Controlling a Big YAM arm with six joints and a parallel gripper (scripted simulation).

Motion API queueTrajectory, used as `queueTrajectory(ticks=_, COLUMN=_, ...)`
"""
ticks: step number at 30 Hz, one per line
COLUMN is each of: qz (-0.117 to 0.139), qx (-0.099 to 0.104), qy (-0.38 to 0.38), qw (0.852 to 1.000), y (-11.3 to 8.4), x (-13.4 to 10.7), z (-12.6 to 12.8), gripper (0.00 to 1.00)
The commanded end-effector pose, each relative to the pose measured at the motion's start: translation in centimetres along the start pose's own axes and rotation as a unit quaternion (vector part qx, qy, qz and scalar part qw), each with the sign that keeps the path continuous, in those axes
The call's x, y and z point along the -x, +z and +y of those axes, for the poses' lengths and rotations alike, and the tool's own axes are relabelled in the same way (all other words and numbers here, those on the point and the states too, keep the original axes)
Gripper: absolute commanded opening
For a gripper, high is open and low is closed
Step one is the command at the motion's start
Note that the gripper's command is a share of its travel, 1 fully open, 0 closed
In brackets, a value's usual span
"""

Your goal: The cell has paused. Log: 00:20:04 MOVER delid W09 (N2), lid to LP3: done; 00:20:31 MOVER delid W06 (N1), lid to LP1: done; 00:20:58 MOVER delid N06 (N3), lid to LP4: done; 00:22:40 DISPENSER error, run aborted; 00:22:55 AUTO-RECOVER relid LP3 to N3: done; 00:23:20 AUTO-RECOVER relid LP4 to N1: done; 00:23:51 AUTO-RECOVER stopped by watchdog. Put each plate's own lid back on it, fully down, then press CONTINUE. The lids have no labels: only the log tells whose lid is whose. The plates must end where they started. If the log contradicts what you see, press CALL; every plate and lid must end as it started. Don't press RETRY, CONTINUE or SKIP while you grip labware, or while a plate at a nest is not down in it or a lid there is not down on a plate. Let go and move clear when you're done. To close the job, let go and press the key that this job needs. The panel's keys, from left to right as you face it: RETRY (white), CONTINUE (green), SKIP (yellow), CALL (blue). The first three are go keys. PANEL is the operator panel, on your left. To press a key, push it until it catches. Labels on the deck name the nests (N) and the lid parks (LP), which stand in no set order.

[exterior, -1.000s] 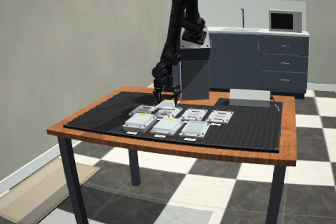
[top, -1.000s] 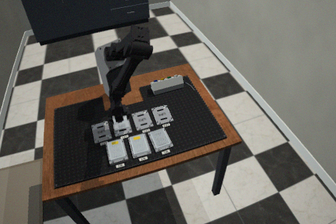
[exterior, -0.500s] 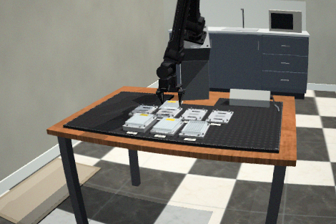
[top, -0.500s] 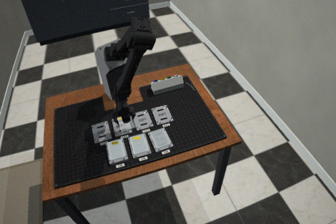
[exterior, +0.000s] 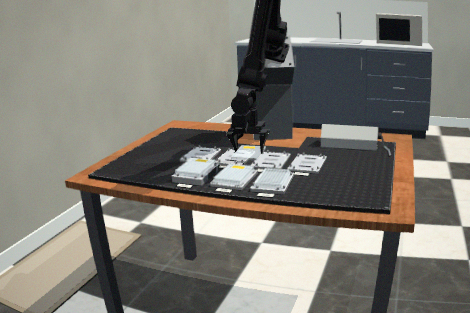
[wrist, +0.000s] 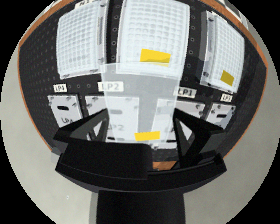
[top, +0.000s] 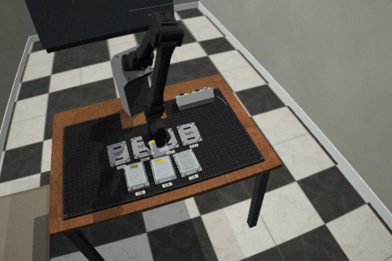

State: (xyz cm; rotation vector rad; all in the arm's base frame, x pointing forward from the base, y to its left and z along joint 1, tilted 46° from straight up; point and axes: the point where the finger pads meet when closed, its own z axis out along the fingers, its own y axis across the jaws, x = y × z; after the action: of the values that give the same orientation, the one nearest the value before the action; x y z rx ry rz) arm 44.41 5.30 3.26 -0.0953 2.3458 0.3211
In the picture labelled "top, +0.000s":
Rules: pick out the white control panel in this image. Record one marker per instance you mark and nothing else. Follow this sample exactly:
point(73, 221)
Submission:
point(196, 98)

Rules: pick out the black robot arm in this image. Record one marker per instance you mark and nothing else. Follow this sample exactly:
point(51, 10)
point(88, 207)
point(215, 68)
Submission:
point(170, 35)

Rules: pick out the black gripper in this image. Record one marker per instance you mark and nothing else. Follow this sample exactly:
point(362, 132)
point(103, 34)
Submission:
point(146, 138)

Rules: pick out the white plate lid with yellow tape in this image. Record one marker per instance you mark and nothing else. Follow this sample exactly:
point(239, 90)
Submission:
point(158, 152)
point(162, 168)

